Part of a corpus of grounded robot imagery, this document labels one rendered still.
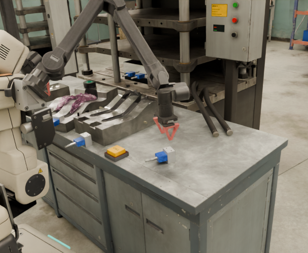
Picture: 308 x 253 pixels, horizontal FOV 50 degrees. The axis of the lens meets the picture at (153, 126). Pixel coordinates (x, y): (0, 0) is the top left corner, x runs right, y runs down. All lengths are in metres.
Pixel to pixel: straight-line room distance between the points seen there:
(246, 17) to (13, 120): 1.30
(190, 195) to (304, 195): 1.62
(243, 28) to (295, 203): 1.34
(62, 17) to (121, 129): 4.49
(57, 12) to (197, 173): 4.93
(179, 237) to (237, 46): 1.12
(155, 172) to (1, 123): 0.64
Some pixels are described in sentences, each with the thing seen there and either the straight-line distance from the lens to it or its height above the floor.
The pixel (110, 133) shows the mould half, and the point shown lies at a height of 0.85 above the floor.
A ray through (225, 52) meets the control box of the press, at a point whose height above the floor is 1.11.
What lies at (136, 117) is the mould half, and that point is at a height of 0.88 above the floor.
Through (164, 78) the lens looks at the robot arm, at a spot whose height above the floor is 1.17.
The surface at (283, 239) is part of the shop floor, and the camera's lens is 2.33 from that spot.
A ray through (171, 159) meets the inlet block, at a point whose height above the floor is 0.82.
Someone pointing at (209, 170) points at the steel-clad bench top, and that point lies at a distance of 1.38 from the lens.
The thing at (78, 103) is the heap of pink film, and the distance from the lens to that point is 1.95.
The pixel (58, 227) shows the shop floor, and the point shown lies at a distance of 2.48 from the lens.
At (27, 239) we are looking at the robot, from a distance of 2.01.
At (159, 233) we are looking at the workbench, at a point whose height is 0.49.
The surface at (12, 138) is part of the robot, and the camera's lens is 1.49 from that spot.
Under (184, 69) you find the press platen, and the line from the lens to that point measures 2.09.
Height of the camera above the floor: 1.52
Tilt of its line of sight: 24 degrees down
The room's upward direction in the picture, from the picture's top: 3 degrees counter-clockwise
